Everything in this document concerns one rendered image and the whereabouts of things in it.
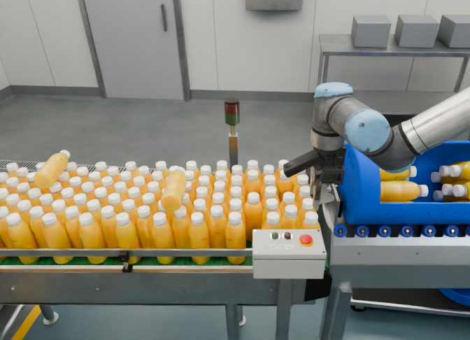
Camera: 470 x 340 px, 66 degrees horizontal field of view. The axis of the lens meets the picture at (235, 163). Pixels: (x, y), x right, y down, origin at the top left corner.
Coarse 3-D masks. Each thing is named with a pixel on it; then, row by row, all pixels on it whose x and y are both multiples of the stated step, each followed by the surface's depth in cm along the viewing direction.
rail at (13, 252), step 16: (0, 256) 120; (16, 256) 120; (32, 256) 120; (48, 256) 119; (64, 256) 119; (80, 256) 119; (96, 256) 119; (112, 256) 119; (144, 256) 118; (160, 256) 118; (176, 256) 118; (192, 256) 117; (208, 256) 117; (224, 256) 117; (240, 256) 117
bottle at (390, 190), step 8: (384, 184) 118; (392, 184) 118; (400, 184) 118; (408, 184) 117; (416, 184) 118; (384, 192) 117; (392, 192) 117; (400, 192) 117; (408, 192) 116; (416, 192) 117; (384, 200) 119; (392, 200) 118; (400, 200) 119; (408, 200) 118
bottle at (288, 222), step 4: (284, 216) 116; (288, 216) 115; (292, 216) 115; (296, 216) 115; (280, 220) 118; (284, 220) 116; (288, 220) 115; (292, 220) 115; (296, 220) 115; (284, 224) 116; (288, 224) 115; (292, 224) 115; (296, 224) 115; (300, 224) 118; (284, 228) 117; (288, 228) 116; (292, 228) 116; (296, 228) 116
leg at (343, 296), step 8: (344, 288) 144; (336, 296) 149; (344, 296) 143; (336, 304) 149; (344, 304) 146; (336, 312) 149; (344, 312) 149; (336, 320) 152; (344, 320) 152; (336, 328) 155; (344, 328) 155; (336, 336) 158
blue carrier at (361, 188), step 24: (456, 144) 126; (360, 168) 112; (432, 168) 136; (360, 192) 111; (432, 192) 136; (360, 216) 115; (384, 216) 115; (408, 216) 115; (432, 216) 114; (456, 216) 114
